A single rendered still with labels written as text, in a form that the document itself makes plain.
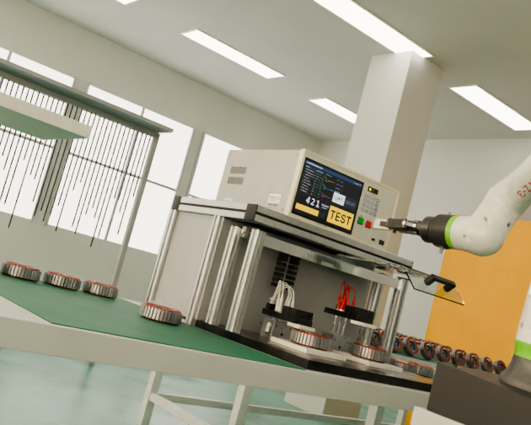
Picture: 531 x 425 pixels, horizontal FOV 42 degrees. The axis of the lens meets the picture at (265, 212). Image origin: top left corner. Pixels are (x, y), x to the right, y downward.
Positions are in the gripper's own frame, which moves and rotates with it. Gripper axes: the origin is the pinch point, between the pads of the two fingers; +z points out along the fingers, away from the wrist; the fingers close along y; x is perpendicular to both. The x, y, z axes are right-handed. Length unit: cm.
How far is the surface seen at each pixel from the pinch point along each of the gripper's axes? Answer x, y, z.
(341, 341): -36.9, 4.0, 9.1
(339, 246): -9.8, -8.9, 6.9
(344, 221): -1.6, -6.6, 9.7
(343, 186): 8.3, -10.5, 9.7
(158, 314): -41, -60, 12
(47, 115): 2, -93, 37
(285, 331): -37.9, -19.4, 9.1
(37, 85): 74, 0, 354
